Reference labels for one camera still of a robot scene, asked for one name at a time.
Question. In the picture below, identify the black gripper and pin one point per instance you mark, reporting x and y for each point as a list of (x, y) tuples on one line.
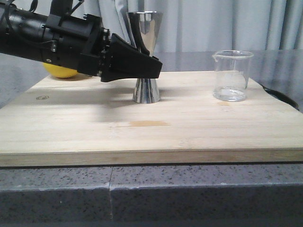
[(79, 44)]

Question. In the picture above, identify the steel hourglass jigger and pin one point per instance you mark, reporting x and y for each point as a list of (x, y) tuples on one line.
[(144, 29)]

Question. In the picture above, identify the clear glass beaker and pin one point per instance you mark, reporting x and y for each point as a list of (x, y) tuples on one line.
[(232, 74)]

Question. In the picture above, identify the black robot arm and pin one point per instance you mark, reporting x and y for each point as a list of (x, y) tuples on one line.
[(20, 30)]

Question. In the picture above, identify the yellow lemon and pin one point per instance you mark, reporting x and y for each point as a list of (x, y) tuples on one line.
[(59, 72)]

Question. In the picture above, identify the grey curtain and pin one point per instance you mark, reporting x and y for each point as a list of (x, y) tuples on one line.
[(210, 25)]

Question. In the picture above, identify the light wooden cutting board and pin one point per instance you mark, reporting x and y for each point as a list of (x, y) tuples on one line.
[(86, 122)]

